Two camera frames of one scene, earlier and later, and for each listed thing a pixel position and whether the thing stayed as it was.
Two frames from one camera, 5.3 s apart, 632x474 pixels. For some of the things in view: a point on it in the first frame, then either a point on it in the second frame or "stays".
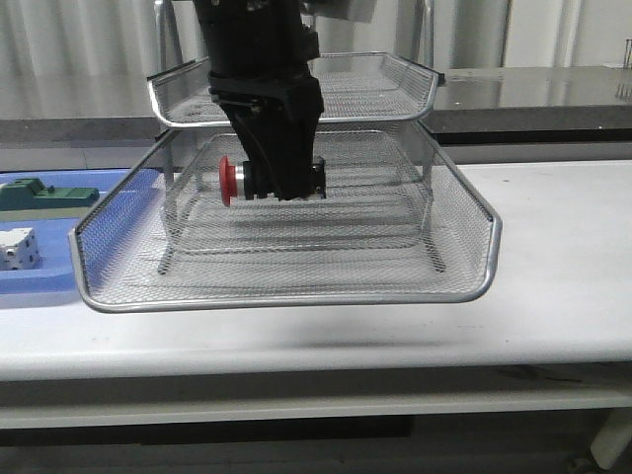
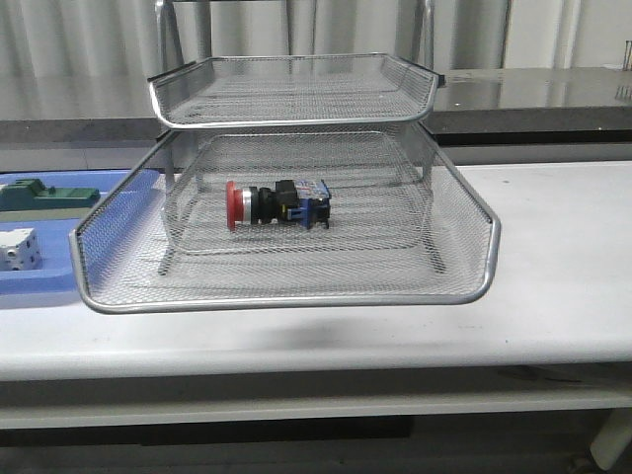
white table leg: [613, 436] stays
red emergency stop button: [237, 182] to [304, 203]
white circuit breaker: [19, 249] stays
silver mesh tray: [399, 222] stays
